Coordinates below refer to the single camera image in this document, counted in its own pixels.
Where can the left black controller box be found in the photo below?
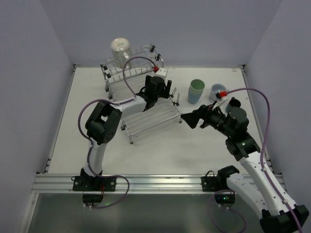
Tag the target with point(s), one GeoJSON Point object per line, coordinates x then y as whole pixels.
{"type": "Point", "coordinates": [91, 199]}

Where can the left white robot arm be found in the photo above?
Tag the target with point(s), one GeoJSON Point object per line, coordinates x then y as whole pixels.
{"type": "Point", "coordinates": [102, 124]}

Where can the black controller box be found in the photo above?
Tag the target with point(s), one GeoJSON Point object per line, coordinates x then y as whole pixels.
{"type": "Point", "coordinates": [223, 199]}
{"type": "Point", "coordinates": [91, 199]}

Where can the dark blue ceramic mug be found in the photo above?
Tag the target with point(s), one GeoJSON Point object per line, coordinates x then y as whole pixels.
{"type": "Point", "coordinates": [233, 103]}

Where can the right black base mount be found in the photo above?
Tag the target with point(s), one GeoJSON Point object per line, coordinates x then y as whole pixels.
{"type": "Point", "coordinates": [212, 182]}

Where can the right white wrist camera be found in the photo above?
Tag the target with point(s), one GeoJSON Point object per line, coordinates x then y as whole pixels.
{"type": "Point", "coordinates": [221, 98]}

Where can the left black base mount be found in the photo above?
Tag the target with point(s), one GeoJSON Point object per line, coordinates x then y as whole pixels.
{"type": "Point", "coordinates": [94, 184]}

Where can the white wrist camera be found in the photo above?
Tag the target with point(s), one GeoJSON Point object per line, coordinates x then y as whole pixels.
{"type": "Point", "coordinates": [221, 98]}
{"type": "Point", "coordinates": [162, 73]}

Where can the white ceramic mug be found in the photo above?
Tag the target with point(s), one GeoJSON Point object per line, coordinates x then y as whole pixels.
{"type": "Point", "coordinates": [215, 89]}

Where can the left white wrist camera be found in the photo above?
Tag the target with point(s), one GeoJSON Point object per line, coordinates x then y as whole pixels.
{"type": "Point", "coordinates": [162, 73]}

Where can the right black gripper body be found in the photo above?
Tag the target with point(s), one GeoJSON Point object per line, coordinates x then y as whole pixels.
{"type": "Point", "coordinates": [204, 116]}

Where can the aluminium mounting rail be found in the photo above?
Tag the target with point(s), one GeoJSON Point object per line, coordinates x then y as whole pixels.
{"type": "Point", "coordinates": [139, 184]}

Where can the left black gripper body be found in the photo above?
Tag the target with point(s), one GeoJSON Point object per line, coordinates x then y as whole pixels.
{"type": "Point", "coordinates": [165, 88]}

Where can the silver wire dish rack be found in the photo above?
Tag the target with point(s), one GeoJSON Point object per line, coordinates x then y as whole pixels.
{"type": "Point", "coordinates": [164, 111]}

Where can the large glass mug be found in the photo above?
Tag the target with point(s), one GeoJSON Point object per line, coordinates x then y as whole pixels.
{"type": "Point", "coordinates": [121, 51]}

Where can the light blue cup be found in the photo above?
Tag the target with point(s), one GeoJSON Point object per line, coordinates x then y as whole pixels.
{"type": "Point", "coordinates": [193, 97]}

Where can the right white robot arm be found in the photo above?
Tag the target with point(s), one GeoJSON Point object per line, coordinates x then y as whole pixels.
{"type": "Point", "coordinates": [276, 210]}

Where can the right black controller box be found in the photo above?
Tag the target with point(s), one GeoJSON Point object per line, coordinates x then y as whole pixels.
{"type": "Point", "coordinates": [223, 199]}

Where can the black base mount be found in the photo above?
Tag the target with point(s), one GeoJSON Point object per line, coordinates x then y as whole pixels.
{"type": "Point", "coordinates": [212, 182]}
{"type": "Point", "coordinates": [94, 184]}

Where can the green cup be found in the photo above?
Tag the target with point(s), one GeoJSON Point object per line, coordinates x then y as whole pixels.
{"type": "Point", "coordinates": [196, 87]}

